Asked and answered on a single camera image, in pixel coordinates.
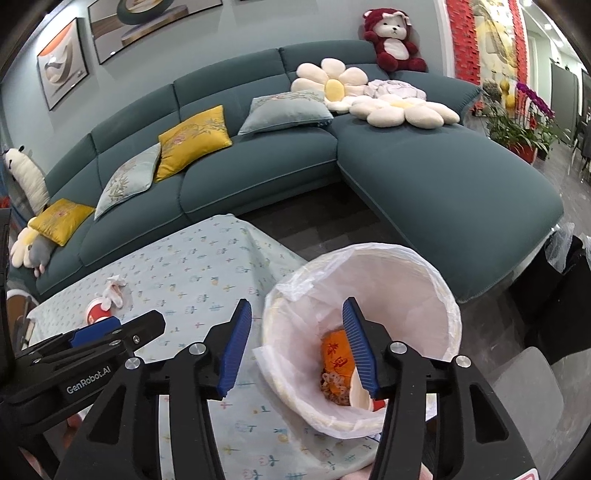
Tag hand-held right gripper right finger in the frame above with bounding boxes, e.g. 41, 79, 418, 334
342, 296, 529, 480

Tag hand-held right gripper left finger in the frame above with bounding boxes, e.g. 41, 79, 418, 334
55, 298, 254, 480

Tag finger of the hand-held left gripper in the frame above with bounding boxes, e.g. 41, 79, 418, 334
28, 319, 122, 358
111, 310, 166, 348

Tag orange plastic bag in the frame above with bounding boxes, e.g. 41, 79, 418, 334
321, 329, 358, 377

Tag brown fabric scrunchie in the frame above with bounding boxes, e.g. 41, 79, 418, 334
318, 371, 354, 407

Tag trash bin with white liner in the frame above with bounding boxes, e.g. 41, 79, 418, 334
253, 243, 462, 439

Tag red paper cup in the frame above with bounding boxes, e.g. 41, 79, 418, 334
87, 299, 114, 324

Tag white crumpled cloth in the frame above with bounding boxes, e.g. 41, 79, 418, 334
102, 275, 126, 308

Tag round white side table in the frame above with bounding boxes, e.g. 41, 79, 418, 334
7, 288, 40, 349

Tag grey plush toy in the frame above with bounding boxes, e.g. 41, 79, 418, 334
25, 239, 55, 278

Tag cream flower plush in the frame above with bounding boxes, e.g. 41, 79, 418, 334
9, 226, 40, 268

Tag yellow embroidered cushion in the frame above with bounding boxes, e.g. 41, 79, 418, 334
28, 198, 95, 247
154, 105, 233, 182

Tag light blue embroidered cushion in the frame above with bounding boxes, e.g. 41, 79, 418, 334
238, 90, 334, 136
95, 142, 162, 221

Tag white and black plush toy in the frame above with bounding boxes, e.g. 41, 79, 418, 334
2, 147, 51, 215

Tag teal sofa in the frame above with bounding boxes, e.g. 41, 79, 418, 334
7, 39, 564, 305

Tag grey chair seat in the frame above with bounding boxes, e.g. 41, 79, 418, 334
489, 346, 561, 425

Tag black bag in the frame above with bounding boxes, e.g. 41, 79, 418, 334
526, 235, 591, 365

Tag clear plastic wrap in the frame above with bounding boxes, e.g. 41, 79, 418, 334
545, 224, 575, 273

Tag pale folded cloth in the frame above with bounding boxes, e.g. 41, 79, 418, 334
365, 79, 428, 100

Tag green plant in red pot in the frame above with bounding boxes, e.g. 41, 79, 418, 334
485, 99, 571, 162

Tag yellow gourd ornaments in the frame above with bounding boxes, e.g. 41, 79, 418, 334
482, 78, 515, 109

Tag purple orchid plant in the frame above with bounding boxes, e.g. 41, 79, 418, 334
515, 80, 556, 121

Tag red and white bear plush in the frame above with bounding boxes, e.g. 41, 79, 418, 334
362, 8, 428, 73

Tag dark dining chair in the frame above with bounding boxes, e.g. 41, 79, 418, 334
570, 69, 591, 172

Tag abstract framed wall painting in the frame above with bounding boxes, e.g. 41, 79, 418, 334
37, 17, 90, 110

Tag wide framed wall painting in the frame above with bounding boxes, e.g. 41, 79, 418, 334
88, 0, 225, 64

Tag red patterned wall panel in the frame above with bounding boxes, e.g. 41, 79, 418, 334
445, 0, 529, 86

